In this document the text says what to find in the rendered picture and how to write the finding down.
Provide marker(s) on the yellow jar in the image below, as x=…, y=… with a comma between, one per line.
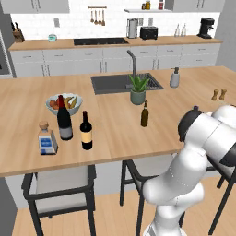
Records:
x=147, y=5

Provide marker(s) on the grey tap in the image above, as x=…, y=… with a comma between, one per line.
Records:
x=133, y=63

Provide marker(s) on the brown glass bottle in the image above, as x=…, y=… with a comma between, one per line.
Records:
x=144, y=115

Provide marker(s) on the dark bottle with tan label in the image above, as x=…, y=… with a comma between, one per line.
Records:
x=86, y=132

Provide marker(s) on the wooden shaker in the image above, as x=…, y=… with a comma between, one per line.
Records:
x=215, y=95
x=222, y=94

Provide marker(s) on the small dark jar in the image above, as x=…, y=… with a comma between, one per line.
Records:
x=143, y=6

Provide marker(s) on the run of grey base cupboards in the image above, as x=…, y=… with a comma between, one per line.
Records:
x=116, y=60

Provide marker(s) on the red jar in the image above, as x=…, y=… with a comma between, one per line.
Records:
x=160, y=5

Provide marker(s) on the white wall shelf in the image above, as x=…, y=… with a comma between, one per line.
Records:
x=147, y=10

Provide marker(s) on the bowl of fruit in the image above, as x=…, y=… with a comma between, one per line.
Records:
x=66, y=103

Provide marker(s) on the grey wall cupboards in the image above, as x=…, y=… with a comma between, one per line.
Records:
x=196, y=5
x=35, y=6

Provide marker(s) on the black coffee machine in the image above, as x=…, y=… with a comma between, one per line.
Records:
x=205, y=27

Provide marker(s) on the dark grey sink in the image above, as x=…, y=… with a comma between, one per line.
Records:
x=123, y=83

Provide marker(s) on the clear glass bottle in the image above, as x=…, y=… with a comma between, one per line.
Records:
x=177, y=30
x=183, y=30

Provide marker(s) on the silver electric kettle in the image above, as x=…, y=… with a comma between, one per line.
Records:
x=132, y=28

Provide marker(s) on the rail with hanging wooden tools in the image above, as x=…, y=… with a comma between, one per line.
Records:
x=97, y=16

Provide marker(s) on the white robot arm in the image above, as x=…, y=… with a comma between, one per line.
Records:
x=190, y=172

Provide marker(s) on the black toaster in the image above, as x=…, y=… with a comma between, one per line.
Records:
x=149, y=32

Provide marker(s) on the wooden knife block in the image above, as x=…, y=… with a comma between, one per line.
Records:
x=17, y=33

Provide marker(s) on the clear bottle with blue label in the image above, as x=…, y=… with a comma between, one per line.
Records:
x=46, y=140

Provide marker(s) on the black hob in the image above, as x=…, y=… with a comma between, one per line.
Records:
x=100, y=41

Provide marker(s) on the small purple object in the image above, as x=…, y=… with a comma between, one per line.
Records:
x=195, y=108

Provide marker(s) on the dark bottle with grey label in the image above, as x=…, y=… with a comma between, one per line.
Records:
x=64, y=120

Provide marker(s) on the green potted plant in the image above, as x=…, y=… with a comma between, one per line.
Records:
x=138, y=89

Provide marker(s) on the grey soap dispenser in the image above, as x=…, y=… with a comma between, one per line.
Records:
x=174, y=78

